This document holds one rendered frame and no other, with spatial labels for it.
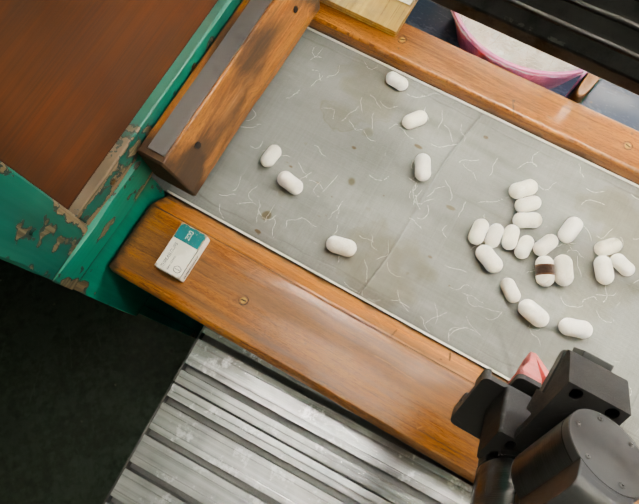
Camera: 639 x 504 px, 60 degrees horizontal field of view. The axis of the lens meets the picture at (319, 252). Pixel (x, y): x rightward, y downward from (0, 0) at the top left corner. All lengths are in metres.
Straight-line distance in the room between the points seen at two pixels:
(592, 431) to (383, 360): 0.30
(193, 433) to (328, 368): 0.21
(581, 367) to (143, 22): 0.48
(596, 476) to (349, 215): 0.43
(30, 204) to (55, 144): 0.06
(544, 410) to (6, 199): 0.44
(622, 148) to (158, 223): 0.58
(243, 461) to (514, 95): 0.57
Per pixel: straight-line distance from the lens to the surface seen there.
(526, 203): 0.72
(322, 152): 0.73
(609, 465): 0.38
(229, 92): 0.66
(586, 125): 0.78
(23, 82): 0.50
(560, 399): 0.41
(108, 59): 0.56
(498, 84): 0.77
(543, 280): 0.70
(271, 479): 0.74
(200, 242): 0.65
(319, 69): 0.79
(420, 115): 0.74
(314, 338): 0.64
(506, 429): 0.44
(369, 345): 0.64
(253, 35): 0.68
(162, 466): 0.76
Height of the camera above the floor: 1.40
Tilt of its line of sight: 75 degrees down
